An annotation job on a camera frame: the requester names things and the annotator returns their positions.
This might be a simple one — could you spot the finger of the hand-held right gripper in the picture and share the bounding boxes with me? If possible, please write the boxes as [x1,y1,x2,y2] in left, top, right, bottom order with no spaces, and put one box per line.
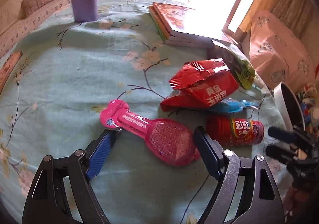
[268,126,296,143]
[265,145,294,163]

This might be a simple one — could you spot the stack of books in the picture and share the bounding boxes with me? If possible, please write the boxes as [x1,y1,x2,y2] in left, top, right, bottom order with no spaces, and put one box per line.
[149,6,217,48]

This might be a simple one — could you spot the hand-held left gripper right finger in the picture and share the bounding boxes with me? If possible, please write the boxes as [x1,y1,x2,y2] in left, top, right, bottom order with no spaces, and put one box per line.
[193,126,286,224]

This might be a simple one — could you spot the blue candy wrapper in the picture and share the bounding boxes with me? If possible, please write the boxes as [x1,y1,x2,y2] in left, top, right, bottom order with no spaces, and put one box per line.
[213,98,260,115]

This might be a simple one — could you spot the pink plastic package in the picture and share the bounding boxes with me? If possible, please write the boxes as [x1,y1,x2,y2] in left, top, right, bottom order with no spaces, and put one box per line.
[100,99,200,167]

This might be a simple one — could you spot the pink heart-print furniture cover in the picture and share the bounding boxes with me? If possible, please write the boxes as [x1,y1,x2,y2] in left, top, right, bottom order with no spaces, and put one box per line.
[249,10,316,90]

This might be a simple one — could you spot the turquoise floral tablecloth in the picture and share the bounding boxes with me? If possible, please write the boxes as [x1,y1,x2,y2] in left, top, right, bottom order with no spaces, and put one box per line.
[0,0,282,224]

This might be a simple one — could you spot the green snack packet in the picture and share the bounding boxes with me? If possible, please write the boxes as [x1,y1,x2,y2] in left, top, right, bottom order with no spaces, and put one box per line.
[208,39,257,90]

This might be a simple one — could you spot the white cushion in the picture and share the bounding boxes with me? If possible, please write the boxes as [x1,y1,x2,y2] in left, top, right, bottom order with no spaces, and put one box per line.
[0,0,25,30]

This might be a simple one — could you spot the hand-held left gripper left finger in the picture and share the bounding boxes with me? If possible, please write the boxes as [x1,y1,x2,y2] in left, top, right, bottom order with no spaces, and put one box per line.
[22,129,117,224]

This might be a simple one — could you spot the red snack packet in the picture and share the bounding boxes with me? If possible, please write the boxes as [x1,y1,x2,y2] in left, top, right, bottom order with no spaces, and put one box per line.
[160,58,240,113]

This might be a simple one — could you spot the red candy bottle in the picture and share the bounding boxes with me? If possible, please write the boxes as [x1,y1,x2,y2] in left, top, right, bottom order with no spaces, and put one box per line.
[206,115,265,147]

